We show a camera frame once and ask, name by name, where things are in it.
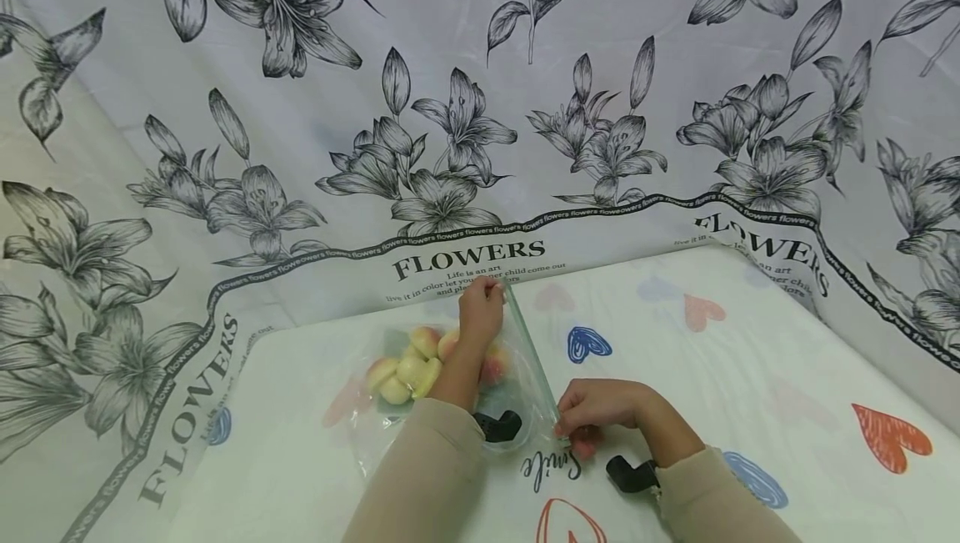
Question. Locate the person's left forearm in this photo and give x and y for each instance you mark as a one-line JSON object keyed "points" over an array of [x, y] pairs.
{"points": [[427, 460]]}

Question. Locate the clear plastic zip bag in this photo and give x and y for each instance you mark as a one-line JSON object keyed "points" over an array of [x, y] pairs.
{"points": [[534, 376]]}

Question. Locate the person's right hand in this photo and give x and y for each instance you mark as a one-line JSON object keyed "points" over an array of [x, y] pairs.
{"points": [[604, 406]]}

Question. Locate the person's right fingers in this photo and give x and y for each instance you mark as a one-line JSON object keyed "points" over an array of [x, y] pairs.
{"points": [[571, 426]]}

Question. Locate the person's left hand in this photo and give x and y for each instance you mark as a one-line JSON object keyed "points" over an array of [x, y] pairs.
{"points": [[480, 315]]}

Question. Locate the person's right forearm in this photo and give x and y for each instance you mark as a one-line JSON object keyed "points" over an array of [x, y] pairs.
{"points": [[697, 476]]}

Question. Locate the black wrist band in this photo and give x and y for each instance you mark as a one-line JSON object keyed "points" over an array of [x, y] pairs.
{"points": [[499, 426], [628, 475]]}

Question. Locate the person's left fingers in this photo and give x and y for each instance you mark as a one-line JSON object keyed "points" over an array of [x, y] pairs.
{"points": [[489, 287]]}

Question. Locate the pile of small peaches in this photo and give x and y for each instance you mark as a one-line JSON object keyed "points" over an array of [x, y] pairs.
{"points": [[411, 369]]}

